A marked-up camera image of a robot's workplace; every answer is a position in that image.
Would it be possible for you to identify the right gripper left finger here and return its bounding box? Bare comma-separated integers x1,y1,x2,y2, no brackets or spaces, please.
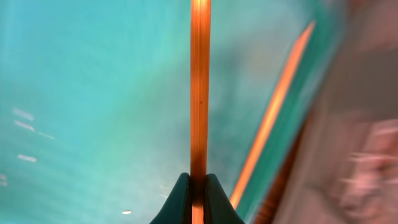
150,173,192,224

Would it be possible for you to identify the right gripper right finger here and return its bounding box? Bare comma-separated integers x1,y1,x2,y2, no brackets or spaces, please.
203,174,244,224

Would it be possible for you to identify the wooden chopstick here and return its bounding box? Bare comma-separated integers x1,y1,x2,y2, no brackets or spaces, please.
190,0,211,224
230,21,317,209

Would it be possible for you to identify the grey plastic dish rack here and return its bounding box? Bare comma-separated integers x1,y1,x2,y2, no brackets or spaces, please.
274,1,397,224

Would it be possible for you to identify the teal plastic serving tray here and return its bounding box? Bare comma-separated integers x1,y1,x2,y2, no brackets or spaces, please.
1,0,348,223

